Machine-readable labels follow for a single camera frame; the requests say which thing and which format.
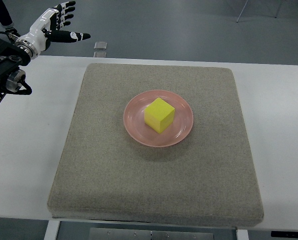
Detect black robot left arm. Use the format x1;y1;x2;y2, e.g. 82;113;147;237
0;31;32;103

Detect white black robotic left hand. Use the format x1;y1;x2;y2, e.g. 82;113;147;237
15;1;91;59

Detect beige fabric mat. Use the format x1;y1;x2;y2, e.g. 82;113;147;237
47;63;264;227

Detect pink plate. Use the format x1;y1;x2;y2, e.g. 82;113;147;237
123;90;193;147

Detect person in dark clothing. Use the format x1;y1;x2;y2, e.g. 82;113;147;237
0;0;21;37

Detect chair legs in background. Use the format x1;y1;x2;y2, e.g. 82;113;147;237
235;0;298;23

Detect small clear floor plate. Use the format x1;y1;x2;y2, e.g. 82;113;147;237
94;41;107;50

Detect yellow cube block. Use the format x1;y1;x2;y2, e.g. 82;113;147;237
144;97;175;134

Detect black label strip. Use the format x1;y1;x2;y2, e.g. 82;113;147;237
270;231;298;239

